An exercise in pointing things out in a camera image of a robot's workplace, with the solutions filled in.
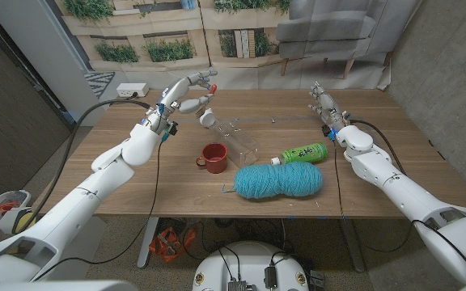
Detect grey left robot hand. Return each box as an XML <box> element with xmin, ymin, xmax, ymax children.
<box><xmin>142</xmin><ymin>70</ymin><xmax>219</xmax><ymax>134</ymax></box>

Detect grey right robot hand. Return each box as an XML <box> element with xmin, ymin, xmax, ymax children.
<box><xmin>307</xmin><ymin>81</ymin><xmax>350</xmax><ymax>134</ymax></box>

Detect red-handled metal fork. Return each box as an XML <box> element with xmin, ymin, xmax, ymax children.
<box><xmin>195</xmin><ymin>83</ymin><xmax>218</xmax><ymax>119</ymax></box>

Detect red enamel cup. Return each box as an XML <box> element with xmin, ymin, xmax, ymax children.
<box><xmin>195</xmin><ymin>142</ymin><xmax>229</xmax><ymax>175</ymax></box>

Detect blue yarn skein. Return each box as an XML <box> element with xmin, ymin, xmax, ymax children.
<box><xmin>221</xmin><ymin>161</ymin><xmax>324</xmax><ymax>200</ymax></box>

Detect white power strip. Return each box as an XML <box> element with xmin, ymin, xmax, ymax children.
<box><xmin>116</xmin><ymin>82</ymin><xmax>150</xmax><ymax>99</ymax></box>

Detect green tea bottle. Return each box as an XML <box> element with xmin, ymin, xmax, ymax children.
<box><xmin>270</xmin><ymin>141</ymin><xmax>329</xmax><ymax>167</ymax></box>

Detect clear glass bottle white cap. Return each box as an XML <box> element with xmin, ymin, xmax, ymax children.
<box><xmin>199</xmin><ymin>108</ymin><xmax>261</xmax><ymax>169</ymax></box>

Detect printed room backdrop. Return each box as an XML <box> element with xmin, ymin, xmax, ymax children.
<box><xmin>53</xmin><ymin>0</ymin><xmax>424</xmax><ymax>91</ymax></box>

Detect orange tool bundle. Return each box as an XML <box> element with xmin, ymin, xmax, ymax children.
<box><xmin>148</xmin><ymin>226</ymin><xmax>197</xmax><ymax>263</ymax></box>

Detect grey table leg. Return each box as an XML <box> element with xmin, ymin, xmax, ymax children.
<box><xmin>340</xmin><ymin>218</ymin><xmax>366</xmax><ymax>273</ymax></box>

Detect white table leg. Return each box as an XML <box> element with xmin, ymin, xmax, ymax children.
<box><xmin>136</xmin><ymin>217</ymin><xmax>160</xmax><ymax>269</ymax></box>

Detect black floor box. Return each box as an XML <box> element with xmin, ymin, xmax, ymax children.
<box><xmin>309</xmin><ymin>269</ymin><xmax>326</xmax><ymax>289</ymax></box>

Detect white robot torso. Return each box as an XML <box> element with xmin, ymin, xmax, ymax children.
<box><xmin>191</xmin><ymin>241</ymin><xmax>310</xmax><ymax>291</ymax></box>

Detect yellow and black pad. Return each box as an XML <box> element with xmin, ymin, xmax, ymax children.
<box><xmin>12</xmin><ymin>209</ymin><xmax>36</xmax><ymax>234</ymax></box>

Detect white bin orange contents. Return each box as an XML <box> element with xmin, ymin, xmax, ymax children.
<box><xmin>0</xmin><ymin>189</ymin><xmax>32</xmax><ymax>215</ymax></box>

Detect black power strip cable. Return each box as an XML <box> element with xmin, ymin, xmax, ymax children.
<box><xmin>109</xmin><ymin>93</ymin><xmax>139</xmax><ymax>107</ymax></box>

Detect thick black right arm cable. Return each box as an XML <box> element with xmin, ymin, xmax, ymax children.
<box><xmin>349</xmin><ymin>119</ymin><xmax>407</xmax><ymax>177</ymax></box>

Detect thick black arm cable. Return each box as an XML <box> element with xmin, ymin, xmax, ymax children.
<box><xmin>349</xmin><ymin>119</ymin><xmax>407</xmax><ymax>177</ymax></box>
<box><xmin>14</xmin><ymin>99</ymin><xmax>151</xmax><ymax>234</ymax></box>

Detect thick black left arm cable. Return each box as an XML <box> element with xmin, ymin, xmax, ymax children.
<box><xmin>14</xmin><ymin>99</ymin><xmax>151</xmax><ymax>234</ymax></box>

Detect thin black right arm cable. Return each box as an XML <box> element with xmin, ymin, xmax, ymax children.
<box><xmin>333</xmin><ymin>141</ymin><xmax>466</xmax><ymax>268</ymax></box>

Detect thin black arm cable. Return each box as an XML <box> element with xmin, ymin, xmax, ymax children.
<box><xmin>333</xmin><ymin>141</ymin><xmax>466</xmax><ymax>268</ymax></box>
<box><xmin>32</xmin><ymin>139</ymin><xmax>165</xmax><ymax>282</ymax></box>

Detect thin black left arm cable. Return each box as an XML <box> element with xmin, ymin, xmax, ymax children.
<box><xmin>32</xmin><ymin>139</ymin><xmax>165</xmax><ymax>282</ymax></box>

